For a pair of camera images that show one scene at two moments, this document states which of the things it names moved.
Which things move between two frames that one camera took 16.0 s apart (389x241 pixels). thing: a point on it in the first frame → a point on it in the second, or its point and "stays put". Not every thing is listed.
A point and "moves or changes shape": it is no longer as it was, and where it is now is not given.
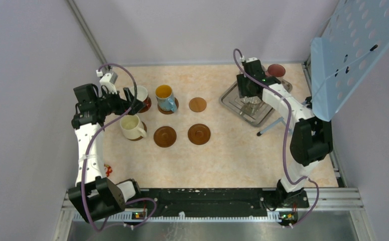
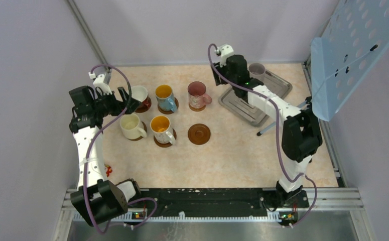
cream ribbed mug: (130, 127) stays put
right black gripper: (242, 80) → (219, 79)
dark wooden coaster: (148, 103) stays put
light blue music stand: (358, 34) stays put
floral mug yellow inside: (255, 100) moves or changes shape
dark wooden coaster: (199, 134) stays put
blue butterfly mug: (164, 94) stays put
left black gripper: (123, 105) stays put
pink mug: (276, 70) → (198, 98)
